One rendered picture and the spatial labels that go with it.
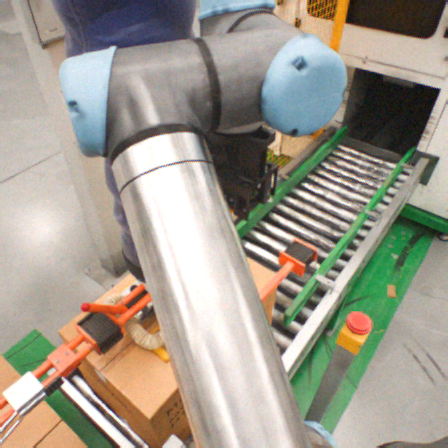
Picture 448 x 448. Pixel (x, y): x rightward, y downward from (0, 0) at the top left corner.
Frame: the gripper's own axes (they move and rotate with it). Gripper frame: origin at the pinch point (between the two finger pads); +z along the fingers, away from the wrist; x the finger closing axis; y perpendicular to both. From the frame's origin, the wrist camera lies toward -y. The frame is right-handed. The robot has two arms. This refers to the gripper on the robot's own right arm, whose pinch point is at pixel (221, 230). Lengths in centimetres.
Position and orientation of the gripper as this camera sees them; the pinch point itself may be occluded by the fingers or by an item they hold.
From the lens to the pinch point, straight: 61.8
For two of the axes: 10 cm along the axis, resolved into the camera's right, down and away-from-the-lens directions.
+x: 6.1, -5.6, 5.6
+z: 0.0, 7.1, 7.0
